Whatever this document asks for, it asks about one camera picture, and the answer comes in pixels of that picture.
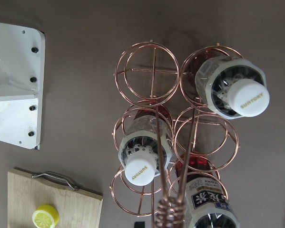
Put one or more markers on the half lemon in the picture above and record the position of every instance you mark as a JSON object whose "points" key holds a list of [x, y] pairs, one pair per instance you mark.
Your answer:
{"points": [[45, 216]]}

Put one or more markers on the wooden cutting board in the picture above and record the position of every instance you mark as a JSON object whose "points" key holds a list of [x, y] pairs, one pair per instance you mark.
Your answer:
{"points": [[76, 208]]}

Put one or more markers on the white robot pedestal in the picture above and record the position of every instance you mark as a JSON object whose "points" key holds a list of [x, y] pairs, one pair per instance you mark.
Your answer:
{"points": [[22, 64]]}

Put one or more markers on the tea bottle front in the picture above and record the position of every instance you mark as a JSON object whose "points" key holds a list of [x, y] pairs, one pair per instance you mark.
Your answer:
{"points": [[138, 151]]}

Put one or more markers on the tea bottle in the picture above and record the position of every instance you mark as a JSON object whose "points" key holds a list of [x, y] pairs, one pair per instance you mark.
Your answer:
{"points": [[206, 204], [218, 80], [138, 151]]}

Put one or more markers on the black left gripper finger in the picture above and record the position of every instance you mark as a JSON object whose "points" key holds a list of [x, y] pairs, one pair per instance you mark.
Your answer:
{"points": [[139, 224]]}

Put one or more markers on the copper wire bottle basket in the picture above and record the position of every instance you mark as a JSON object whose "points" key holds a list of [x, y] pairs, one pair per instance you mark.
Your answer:
{"points": [[148, 75]]}

